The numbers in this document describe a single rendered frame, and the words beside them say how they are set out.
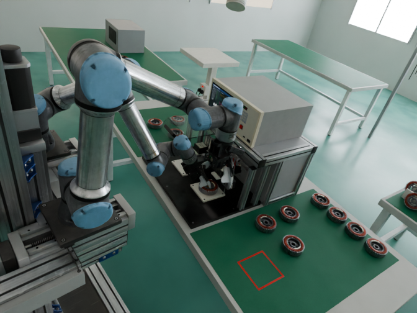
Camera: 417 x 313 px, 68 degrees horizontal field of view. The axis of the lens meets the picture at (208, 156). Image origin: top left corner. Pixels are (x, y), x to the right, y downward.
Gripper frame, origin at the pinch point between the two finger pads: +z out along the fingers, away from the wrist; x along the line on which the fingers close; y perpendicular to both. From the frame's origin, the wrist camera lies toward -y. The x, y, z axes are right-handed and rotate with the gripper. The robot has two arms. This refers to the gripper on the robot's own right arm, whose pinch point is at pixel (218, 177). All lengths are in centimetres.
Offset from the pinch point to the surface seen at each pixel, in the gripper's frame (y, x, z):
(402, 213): -126, 52, 40
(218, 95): -41, -48, -9
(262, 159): -33.2, -3.1, 3.7
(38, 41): -69, -497, 98
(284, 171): -56, -1, 17
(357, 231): -77, 43, 38
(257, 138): -39.1, -13.1, -1.3
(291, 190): -70, 1, 37
